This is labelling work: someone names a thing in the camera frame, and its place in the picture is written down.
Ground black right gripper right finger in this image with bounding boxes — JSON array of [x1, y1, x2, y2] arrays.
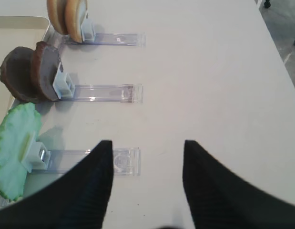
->
[[183, 140, 295, 229]]

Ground green lettuce leaf in holder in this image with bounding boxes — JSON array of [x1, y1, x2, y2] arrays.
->
[[0, 103, 42, 201]]

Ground clear holder rail right buns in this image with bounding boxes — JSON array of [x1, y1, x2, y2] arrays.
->
[[63, 19, 146, 46]]

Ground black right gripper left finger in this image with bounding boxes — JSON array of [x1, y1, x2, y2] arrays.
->
[[0, 140, 113, 229]]

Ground brown meat patty inner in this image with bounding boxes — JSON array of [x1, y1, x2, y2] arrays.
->
[[0, 46, 43, 104]]

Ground clear holder rail lettuce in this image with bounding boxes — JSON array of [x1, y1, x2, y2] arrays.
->
[[20, 132, 141, 176]]

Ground bread bun inner right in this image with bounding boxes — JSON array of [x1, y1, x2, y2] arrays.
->
[[47, 0, 68, 35]]

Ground brown meat patty outer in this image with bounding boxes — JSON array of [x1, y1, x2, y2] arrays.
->
[[31, 41, 63, 101]]

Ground bread bun outer right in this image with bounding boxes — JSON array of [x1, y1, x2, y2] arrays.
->
[[65, 0, 88, 43]]

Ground brown meat patty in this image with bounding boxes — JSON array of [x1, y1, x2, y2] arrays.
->
[[31, 41, 63, 101], [0, 46, 43, 104]]

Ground bread bun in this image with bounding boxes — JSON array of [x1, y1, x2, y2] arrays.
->
[[47, 0, 68, 35], [65, 0, 88, 43]]

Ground clear holder rail patties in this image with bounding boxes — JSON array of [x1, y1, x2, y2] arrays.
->
[[52, 71, 143, 103]]

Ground white metal tray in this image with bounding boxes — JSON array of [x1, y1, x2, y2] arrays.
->
[[0, 16, 54, 42]]

